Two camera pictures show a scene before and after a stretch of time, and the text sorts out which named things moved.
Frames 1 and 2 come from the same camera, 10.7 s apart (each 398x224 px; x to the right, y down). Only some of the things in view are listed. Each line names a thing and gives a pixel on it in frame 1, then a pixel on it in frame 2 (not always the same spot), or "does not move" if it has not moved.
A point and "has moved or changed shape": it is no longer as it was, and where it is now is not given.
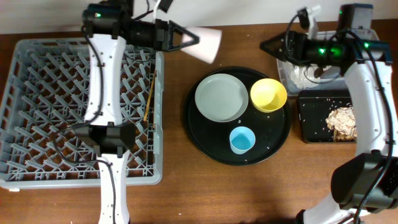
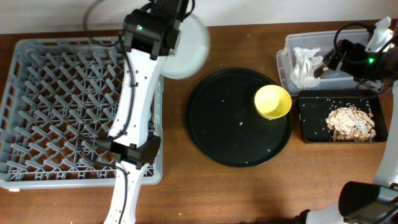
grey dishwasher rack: x=45 y=98 does not move
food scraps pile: x=342 y=121 does not move
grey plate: x=221 y=98 to x=191 y=51
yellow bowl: x=268 y=94 has moved or changed shape
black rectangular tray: x=314 y=107 does not move
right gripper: x=300 y=38 to x=355 y=50
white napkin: x=303 y=75 does not move
